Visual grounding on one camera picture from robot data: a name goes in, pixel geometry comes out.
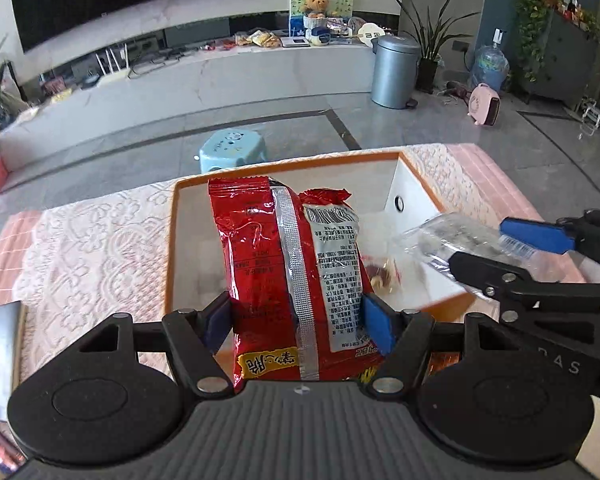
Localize black notebook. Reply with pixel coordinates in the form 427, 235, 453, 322
0, 302, 26, 423

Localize pink checked tablecloth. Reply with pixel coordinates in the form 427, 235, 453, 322
0, 142, 546, 311

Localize red snack bag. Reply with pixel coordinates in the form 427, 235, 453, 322
207, 175, 388, 395

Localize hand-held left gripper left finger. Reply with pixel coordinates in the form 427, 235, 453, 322
75, 291, 236, 397

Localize pink space heater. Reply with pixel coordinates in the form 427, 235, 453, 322
467, 83, 501, 126

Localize green climbing plant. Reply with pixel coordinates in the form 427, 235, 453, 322
502, 0, 563, 83

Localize white marble tv console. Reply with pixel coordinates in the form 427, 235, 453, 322
0, 42, 381, 148

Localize long-leaf plant in black pot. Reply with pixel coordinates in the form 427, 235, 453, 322
390, 0, 481, 93

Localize floor cable bundle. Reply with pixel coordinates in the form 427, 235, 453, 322
442, 82, 473, 106

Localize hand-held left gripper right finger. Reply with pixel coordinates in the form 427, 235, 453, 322
361, 294, 511, 396

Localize black cables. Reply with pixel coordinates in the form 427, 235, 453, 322
130, 47, 201, 78

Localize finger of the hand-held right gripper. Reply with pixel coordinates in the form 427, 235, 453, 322
499, 210, 600, 273
447, 251, 600, 313

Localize dark teal cabinet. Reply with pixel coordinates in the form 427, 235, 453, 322
517, 7, 600, 106

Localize blue water bottle with pump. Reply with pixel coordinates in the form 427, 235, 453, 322
472, 30, 510, 92

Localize white router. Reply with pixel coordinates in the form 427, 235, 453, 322
96, 45, 131, 81

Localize green photo board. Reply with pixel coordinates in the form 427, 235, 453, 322
288, 0, 356, 36

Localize clear tray of white balls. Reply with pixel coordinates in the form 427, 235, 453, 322
390, 212, 546, 291

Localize white wire rack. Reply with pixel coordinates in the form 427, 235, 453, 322
577, 97, 600, 136

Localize orange cardboard box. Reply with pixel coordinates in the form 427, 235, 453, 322
164, 149, 488, 386

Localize white lace tablecloth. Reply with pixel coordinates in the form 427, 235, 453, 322
20, 145, 481, 381

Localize light blue plastic stool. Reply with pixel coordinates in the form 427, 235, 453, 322
196, 129, 272, 173

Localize grey pedal trash can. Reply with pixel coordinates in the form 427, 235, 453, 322
370, 35, 422, 109

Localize snack packets on console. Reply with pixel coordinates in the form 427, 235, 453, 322
235, 30, 281, 50

